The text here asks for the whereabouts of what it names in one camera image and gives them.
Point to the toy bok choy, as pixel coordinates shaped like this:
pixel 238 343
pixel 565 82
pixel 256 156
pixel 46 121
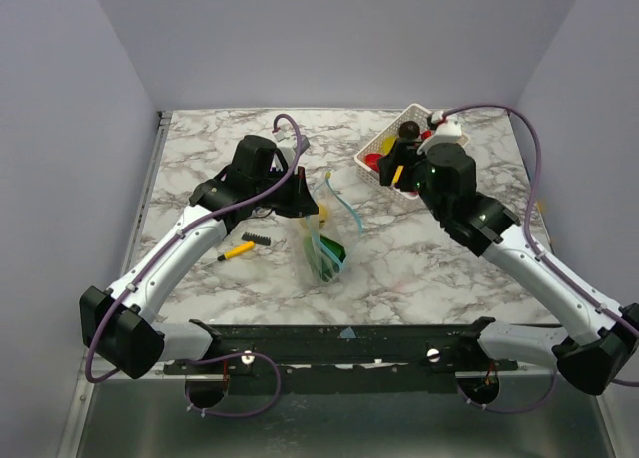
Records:
pixel 325 256

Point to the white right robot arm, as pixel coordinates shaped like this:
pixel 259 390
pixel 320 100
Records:
pixel 596 336

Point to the yellow toy lemon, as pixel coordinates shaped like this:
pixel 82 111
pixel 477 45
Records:
pixel 322 216

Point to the dark toy avocado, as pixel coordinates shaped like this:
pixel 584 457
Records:
pixel 409 130

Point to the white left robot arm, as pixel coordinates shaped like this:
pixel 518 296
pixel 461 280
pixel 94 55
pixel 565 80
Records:
pixel 117 323

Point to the yellow toy banana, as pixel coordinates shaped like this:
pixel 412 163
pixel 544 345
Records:
pixel 397 175

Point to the yellow toy starfruit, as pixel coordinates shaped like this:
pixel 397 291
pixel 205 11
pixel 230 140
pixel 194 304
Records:
pixel 387 144

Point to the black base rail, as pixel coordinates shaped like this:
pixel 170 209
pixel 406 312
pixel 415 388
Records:
pixel 330 359

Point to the black yellow brush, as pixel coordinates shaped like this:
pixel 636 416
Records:
pixel 250 241

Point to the white perforated plastic basket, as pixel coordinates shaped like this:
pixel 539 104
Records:
pixel 451 133

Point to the red toy apple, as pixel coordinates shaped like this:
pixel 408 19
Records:
pixel 371 160

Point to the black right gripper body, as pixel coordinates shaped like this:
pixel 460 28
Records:
pixel 399 161

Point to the clear zip top bag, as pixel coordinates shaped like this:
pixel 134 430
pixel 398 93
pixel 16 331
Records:
pixel 344 224

